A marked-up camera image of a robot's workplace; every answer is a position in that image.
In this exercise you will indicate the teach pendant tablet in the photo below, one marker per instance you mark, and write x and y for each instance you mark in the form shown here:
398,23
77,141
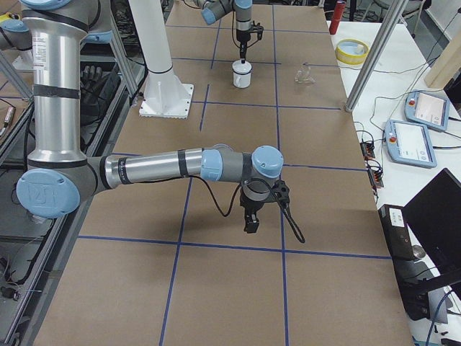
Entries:
428,109
409,143

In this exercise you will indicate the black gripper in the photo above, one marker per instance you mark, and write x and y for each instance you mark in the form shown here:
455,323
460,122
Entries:
242,36
251,203

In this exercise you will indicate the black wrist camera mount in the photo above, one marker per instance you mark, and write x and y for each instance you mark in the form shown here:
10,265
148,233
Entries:
258,29

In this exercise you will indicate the black monitor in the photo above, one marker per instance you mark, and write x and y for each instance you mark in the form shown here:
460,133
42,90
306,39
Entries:
433,215

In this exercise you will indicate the black desktop box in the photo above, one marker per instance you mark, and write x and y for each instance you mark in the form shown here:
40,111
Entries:
397,236

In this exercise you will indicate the yellow bowl with blue lid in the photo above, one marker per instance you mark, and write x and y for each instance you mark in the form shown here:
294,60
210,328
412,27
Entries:
351,51

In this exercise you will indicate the white pedestal column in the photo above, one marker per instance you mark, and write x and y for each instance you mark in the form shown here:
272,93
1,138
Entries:
164,94

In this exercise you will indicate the white enamel cup blue rim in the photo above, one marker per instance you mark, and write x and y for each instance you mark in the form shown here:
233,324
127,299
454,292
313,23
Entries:
242,71

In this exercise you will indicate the red cylinder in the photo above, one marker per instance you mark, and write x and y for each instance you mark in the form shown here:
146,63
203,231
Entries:
337,15

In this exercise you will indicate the aluminium frame post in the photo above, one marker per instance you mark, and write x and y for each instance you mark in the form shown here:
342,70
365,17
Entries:
383,35

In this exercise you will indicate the clear plastic funnel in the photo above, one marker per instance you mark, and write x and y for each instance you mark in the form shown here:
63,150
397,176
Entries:
304,75

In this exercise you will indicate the near teach pendant tablet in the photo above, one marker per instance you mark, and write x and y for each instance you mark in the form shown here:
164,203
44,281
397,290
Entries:
409,143

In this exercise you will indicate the far teach pendant tablet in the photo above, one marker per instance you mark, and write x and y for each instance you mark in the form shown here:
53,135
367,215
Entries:
428,109

